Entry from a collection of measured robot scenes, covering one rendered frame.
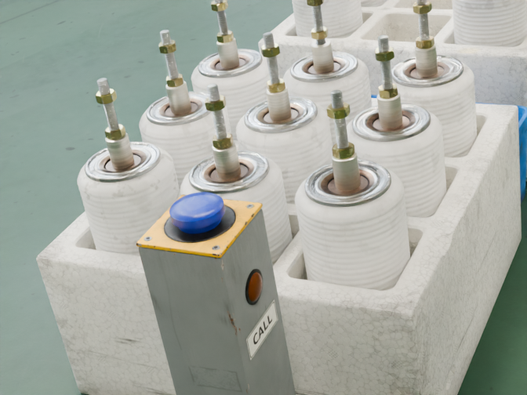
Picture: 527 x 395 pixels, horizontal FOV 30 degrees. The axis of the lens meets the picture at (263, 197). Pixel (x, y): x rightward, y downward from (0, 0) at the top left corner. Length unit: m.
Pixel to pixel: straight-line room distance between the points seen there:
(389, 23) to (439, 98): 0.44
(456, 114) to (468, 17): 0.28
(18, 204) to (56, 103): 0.36
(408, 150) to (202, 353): 0.30
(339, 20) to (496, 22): 0.22
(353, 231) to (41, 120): 1.02
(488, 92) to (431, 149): 0.37
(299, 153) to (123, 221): 0.18
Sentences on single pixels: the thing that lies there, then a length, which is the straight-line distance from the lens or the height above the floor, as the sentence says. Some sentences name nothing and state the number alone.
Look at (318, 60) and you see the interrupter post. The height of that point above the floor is 0.26.
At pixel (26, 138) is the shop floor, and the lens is 1.71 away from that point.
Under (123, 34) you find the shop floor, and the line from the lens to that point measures 2.08.
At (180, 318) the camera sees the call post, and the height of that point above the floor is 0.25.
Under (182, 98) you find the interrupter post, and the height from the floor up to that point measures 0.27.
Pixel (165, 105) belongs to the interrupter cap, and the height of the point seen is 0.25.
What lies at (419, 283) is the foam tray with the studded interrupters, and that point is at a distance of 0.85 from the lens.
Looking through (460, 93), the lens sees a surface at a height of 0.24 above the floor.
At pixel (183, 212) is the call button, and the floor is 0.33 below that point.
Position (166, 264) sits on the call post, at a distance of 0.71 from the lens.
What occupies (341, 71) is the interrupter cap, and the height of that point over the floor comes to 0.25.
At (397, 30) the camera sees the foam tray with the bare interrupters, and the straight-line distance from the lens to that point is 1.45.
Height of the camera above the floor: 0.68
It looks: 30 degrees down
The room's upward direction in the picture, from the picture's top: 10 degrees counter-clockwise
